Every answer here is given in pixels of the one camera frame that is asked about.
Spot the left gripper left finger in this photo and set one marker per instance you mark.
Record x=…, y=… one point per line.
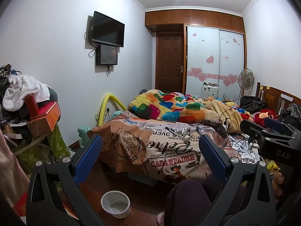
x=44, y=206

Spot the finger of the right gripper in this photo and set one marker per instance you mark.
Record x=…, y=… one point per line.
x=256, y=131
x=282, y=130

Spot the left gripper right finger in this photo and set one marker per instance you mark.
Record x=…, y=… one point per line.
x=258, y=204

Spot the white bandage roll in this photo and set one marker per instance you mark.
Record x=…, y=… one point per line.
x=186, y=137

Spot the white trash bin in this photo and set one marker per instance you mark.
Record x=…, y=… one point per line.
x=116, y=203

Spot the person's right hand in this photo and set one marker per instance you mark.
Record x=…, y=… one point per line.
x=277, y=182

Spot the red plush toy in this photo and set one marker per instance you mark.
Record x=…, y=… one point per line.
x=259, y=117

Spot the wooden headboard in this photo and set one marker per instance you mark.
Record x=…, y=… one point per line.
x=276, y=99

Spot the colourful patchwork blanket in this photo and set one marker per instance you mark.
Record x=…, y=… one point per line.
x=176, y=107

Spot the standing electric fan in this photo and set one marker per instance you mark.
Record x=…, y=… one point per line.
x=245, y=80

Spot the green leaf pattern bag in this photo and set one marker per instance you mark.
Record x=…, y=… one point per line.
x=49, y=148

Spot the white small cabinet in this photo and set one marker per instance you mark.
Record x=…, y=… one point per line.
x=209, y=90

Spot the dark trousers knee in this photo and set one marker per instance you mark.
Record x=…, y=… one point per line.
x=189, y=201

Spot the white sliding wardrobe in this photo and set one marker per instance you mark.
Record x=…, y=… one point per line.
x=214, y=56

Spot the orange cardboard box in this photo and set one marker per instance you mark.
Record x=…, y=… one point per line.
x=46, y=122

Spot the yellow foam tube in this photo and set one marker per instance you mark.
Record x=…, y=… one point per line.
x=104, y=106

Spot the red small box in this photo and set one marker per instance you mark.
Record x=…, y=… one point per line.
x=31, y=104

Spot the newspaper print bed sheet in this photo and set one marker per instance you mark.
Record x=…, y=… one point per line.
x=138, y=146

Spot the brown wooden door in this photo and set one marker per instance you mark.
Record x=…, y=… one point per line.
x=169, y=62

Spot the white towel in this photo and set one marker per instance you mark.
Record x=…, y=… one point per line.
x=21, y=86

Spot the small wall monitor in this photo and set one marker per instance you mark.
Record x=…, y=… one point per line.
x=106, y=55

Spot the large wall television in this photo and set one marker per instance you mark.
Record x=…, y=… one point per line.
x=107, y=30

